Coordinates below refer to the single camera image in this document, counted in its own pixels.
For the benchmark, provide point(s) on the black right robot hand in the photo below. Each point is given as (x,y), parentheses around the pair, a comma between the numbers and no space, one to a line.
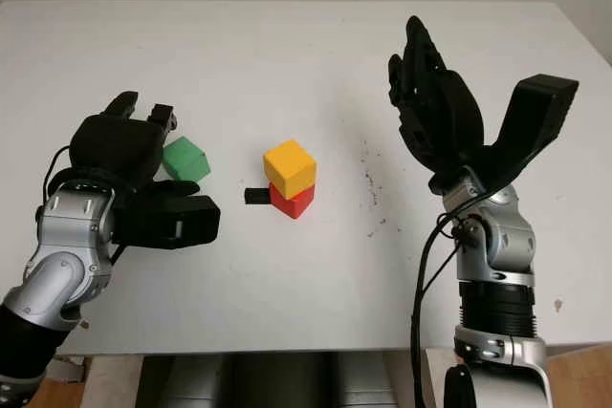
(444,116)

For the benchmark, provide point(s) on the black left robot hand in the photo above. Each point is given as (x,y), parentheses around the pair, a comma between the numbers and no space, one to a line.
(115,150)

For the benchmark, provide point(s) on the green cube block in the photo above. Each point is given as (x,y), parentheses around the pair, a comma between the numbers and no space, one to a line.
(186,162)

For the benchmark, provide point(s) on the yellow cube block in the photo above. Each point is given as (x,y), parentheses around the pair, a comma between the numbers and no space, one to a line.
(289,166)

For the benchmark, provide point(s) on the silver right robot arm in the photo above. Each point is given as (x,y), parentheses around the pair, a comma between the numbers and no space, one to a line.
(497,284)

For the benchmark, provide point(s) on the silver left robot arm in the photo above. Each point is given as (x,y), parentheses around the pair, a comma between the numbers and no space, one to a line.
(67,241)

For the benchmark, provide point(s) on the black tape strip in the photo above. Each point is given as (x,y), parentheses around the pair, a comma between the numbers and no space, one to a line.
(257,196)

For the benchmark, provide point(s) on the red cube block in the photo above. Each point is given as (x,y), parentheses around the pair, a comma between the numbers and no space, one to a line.
(296,207)

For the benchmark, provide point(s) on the grey robot torso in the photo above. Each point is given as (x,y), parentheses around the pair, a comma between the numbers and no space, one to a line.
(282,381)

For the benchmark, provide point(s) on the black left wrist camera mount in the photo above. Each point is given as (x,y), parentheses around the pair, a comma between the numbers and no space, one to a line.
(177,221)

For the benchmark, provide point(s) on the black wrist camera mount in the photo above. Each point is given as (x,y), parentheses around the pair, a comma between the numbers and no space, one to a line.
(177,221)
(540,107)

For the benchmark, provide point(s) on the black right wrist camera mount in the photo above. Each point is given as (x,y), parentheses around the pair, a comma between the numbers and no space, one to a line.
(540,107)

